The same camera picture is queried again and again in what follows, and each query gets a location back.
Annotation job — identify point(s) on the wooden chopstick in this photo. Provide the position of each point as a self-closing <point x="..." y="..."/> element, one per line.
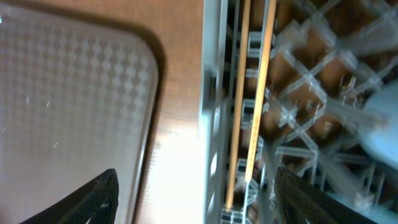
<point x="261" y="85"/>
<point x="238" y="103"/>

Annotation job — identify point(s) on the brown serving tray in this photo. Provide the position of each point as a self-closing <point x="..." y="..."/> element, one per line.
<point x="76" y="100"/>

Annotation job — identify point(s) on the grey dishwasher rack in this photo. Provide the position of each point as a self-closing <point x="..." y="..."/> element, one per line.
<point x="327" y="58"/>

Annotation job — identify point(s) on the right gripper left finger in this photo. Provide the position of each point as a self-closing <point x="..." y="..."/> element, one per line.
<point x="95" y="202"/>

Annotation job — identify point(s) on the light blue rice bowl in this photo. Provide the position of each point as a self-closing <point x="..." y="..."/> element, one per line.
<point x="380" y="139"/>

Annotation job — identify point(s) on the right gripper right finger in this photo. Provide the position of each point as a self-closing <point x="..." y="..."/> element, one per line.
<point x="299" y="202"/>

